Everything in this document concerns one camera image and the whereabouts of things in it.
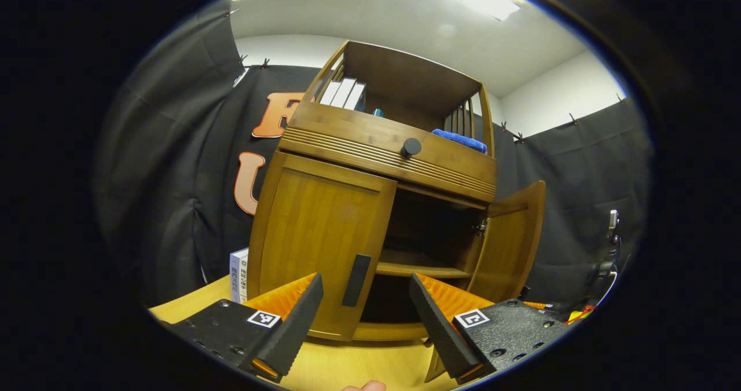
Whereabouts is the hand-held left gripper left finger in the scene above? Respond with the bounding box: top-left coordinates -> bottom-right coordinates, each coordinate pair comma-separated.
159,273 -> 325,384

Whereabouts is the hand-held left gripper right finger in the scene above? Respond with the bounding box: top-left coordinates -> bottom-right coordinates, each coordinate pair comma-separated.
409,273 -> 571,386

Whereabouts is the black door handle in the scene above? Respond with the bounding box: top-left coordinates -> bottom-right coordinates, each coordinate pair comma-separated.
342,254 -> 372,308

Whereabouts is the wooden cabinet door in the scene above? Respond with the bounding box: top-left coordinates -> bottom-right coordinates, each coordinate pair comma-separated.
248,151 -> 398,341
466,181 -> 546,305

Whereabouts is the wooden double-door shoe cabinet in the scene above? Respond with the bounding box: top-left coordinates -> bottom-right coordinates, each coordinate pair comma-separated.
246,39 -> 546,342

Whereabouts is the wooden inner cabinet shelf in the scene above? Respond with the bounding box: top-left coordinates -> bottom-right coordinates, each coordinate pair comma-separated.
375,249 -> 472,280

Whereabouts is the white printed book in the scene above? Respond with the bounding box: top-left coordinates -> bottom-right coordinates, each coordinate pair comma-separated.
239,248 -> 250,304
230,250 -> 241,303

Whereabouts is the black backdrop cloth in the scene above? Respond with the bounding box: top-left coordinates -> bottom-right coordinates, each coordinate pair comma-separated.
96,3 -> 652,316

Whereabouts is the blue folded towel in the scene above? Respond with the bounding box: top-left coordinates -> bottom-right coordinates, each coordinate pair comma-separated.
431,128 -> 488,154

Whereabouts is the wooden grooved drawer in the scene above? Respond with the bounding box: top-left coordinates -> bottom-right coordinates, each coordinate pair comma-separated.
278,101 -> 497,203

